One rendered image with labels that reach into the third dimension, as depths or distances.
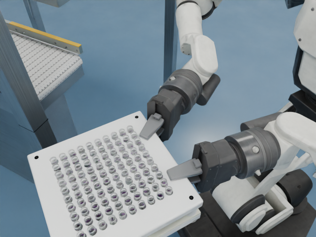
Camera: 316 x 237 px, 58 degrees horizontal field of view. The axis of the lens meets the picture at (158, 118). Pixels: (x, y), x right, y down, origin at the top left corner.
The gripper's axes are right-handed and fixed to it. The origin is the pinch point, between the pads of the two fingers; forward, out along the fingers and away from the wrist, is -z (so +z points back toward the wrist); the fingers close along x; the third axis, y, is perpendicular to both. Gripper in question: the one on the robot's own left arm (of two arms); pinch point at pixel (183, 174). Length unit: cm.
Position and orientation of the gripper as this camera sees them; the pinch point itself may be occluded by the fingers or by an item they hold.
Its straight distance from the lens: 54.2
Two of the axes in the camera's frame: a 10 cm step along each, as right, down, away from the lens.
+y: -3.6, -6.9, 6.3
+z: 9.3, -2.5, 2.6
